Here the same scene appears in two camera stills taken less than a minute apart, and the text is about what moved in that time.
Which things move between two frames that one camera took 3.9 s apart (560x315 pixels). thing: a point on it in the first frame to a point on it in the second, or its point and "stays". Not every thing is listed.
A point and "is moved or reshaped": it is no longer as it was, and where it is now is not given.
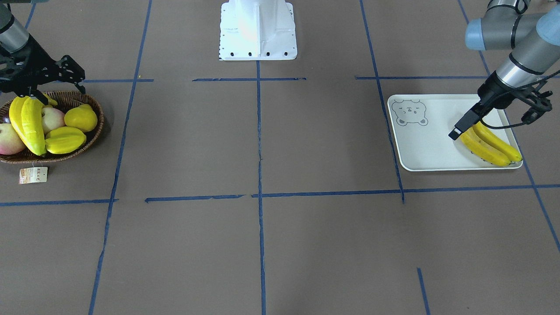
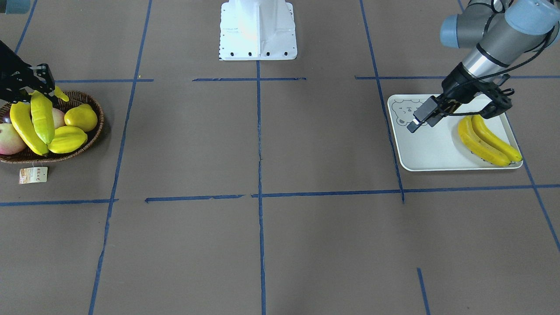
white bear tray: (421, 125) stays
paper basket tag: (33, 175) stays
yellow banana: (478, 148) stays
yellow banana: (33, 119) is moved or reshaped
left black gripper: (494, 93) to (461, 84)
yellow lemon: (82, 117) stays
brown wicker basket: (65, 101) stays
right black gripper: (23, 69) to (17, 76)
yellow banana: (487, 134) stays
